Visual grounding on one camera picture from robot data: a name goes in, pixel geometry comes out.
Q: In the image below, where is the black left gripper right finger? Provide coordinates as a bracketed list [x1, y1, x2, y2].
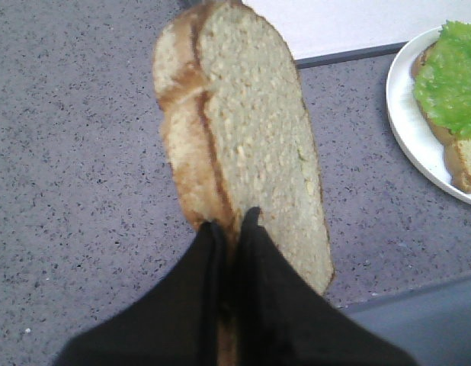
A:
[234, 207, 416, 365]

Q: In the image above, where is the green lettuce leaf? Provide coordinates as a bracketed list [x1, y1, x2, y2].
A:
[413, 21, 471, 140]

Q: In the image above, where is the white cutting board grey rim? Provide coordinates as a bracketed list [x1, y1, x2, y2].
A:
[246, 0, 471, 68]

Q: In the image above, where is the bread slice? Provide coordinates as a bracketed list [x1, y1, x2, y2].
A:
[151, 2, 335, 366]
[412, 41, 471, 193]

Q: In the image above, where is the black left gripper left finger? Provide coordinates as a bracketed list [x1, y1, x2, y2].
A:
[54, 223, 226, 365]

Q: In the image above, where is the white round plate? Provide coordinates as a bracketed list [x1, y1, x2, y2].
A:
[386, 27, 471, 205]

